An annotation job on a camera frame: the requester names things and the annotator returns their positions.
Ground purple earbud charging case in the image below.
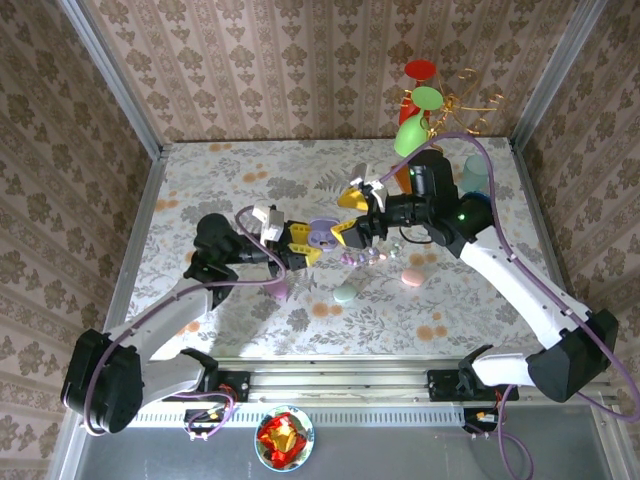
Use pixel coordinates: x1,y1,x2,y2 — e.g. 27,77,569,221
305,217,341,251

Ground floral table cover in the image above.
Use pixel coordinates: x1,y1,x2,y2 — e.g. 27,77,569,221
137,139,576,359

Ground pale teal plastic cup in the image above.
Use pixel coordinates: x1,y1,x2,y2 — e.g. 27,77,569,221
459,153,489,194

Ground green plastic wine glass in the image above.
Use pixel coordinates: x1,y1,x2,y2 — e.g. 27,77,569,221
393,85,445,157

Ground red plastic wine glass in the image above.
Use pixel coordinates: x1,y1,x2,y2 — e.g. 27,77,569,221
398,58,436,130

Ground black power connector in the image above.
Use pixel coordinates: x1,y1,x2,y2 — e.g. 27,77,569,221
183,407,226,434
462,407,501,434

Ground red gold foil candy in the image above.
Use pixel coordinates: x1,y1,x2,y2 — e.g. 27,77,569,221
257,413,307,459

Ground white patterned bowl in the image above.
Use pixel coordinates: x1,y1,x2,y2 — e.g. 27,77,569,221
253,404,316,472

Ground gold wire rack wooden base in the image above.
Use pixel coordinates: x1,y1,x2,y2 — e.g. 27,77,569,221
389,67,509,195

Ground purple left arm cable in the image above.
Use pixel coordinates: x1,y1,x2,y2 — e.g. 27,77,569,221
82,204,289,444

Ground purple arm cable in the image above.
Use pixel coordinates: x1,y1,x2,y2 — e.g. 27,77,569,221
82,204,289,444
377,130,640,480

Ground aluminium table side rail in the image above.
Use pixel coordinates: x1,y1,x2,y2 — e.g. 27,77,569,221
47,144,169,480
508,137,604,364

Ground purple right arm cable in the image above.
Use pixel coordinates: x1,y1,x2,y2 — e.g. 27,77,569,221
377,130,640,480

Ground aluminium front rail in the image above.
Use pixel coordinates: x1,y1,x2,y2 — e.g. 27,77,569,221
139,355,614,404

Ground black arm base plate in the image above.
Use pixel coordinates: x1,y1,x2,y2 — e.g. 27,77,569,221
427,368,520,402
197,369,251,404

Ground white slotted cable duct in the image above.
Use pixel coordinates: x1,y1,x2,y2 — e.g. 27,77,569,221
132,403,466,429

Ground aluminium frame post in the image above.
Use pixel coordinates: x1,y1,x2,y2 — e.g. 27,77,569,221
509,0,609,151
57,0,166,160

